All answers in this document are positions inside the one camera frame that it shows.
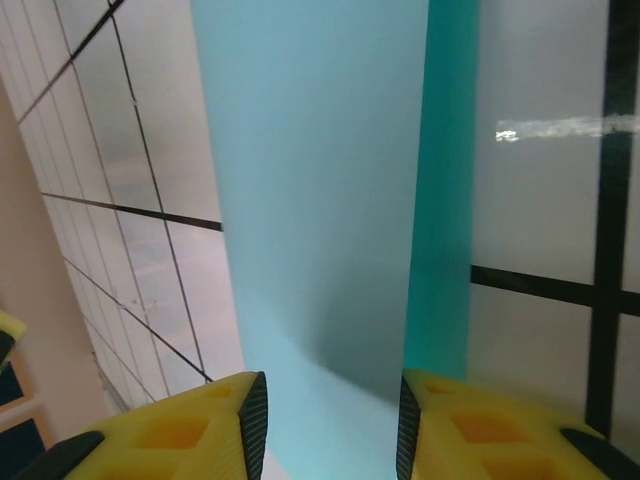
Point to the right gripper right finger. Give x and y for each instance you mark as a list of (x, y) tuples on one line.
[(500, 440)]

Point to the teal paper sheet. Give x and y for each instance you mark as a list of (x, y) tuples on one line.
[(320, 175)]

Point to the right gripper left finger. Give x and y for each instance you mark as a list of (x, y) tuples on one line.
[(150, 440)]

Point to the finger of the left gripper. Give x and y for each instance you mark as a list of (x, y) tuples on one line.
[(9, 332)]

